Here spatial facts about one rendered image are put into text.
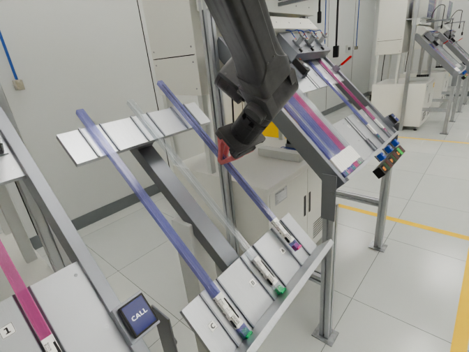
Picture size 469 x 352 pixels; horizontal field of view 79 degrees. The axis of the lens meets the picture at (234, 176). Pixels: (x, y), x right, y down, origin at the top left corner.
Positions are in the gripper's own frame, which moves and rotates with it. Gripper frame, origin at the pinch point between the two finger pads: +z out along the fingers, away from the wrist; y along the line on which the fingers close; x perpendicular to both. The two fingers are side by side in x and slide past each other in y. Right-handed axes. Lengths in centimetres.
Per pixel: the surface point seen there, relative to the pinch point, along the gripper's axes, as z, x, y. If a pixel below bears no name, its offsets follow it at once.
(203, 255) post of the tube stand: 14.3, 13.8, 10.5
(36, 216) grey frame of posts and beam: 37, -21, 30
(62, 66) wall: 108, -150, -44
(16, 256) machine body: 65, -24, 35
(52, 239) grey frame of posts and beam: 43, -16, 28
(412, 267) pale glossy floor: 45, 89, -105
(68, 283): 7.9, 4.3, 36.3
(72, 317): 8.0, 9.1, 38.0
